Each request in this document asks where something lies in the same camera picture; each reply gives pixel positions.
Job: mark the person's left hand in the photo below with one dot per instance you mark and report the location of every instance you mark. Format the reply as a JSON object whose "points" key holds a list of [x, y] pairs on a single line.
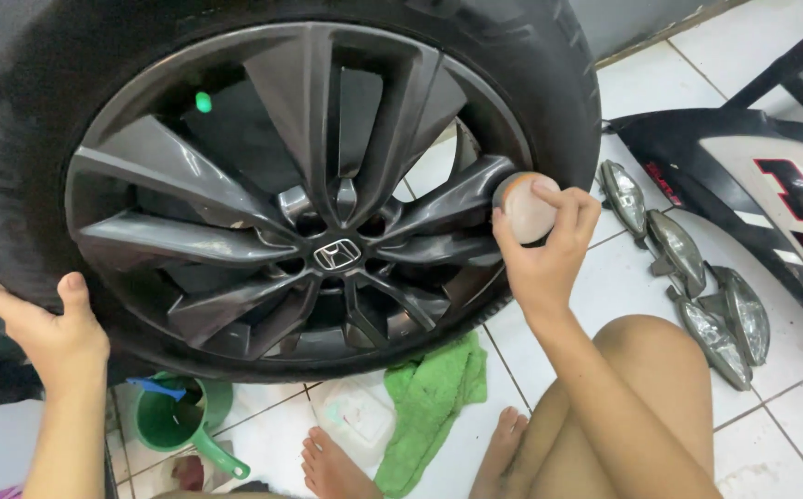
{"points": [[51, 332]]}

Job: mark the clear plastic container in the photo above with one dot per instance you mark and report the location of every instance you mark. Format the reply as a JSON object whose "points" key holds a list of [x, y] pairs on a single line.
{"points": [[354, 419]]}

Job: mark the dark grey alloy wheel rim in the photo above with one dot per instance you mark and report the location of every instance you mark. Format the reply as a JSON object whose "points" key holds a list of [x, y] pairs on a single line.
{"points": [[269, 208]]}

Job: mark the person's right leg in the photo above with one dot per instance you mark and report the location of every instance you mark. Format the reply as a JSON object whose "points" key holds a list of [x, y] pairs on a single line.
{"points": [[623, 416]]}

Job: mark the person's right hand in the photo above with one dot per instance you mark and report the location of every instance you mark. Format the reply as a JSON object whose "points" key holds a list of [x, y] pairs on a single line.
{"points": [[547, 260]]}

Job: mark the person's left foot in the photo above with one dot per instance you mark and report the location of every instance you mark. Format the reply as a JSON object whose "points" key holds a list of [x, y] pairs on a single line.
{"points": [[332, 471]]}

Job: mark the black and white motorcycle fairing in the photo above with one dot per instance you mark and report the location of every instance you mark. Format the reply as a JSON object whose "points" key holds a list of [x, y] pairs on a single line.
{"points": [[761, 201]]}

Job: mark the blue toothbrush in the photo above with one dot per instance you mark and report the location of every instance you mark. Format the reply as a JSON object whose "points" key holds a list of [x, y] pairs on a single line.
{"points": [[155, 388]]}

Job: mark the green microfibre cloth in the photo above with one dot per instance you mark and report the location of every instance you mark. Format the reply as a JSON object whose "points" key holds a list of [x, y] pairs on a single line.
{"points": [[425, 409]]}

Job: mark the black car tyre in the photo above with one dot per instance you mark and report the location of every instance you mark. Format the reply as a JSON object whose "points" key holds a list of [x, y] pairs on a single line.
{"points": [[20, 173]]}

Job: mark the green valve cap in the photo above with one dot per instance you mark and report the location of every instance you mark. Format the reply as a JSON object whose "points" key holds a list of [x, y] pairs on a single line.
{"points": [[203, 102]]}

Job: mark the orange round polishing sponge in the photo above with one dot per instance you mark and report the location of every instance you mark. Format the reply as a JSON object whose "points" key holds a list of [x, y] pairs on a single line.
{"points": [[527, 208]]}

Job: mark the black metal frame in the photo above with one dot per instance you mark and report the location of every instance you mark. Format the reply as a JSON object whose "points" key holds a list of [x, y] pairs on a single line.
{"points": [[789, 66]]}

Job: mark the green plastic water scoop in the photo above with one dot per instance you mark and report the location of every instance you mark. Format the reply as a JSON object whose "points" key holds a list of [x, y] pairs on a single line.
{"points": [[179, 423]]}

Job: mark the red and white rag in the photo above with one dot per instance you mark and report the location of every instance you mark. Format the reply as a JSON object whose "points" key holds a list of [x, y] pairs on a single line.
{"points": [[190, 471]]}

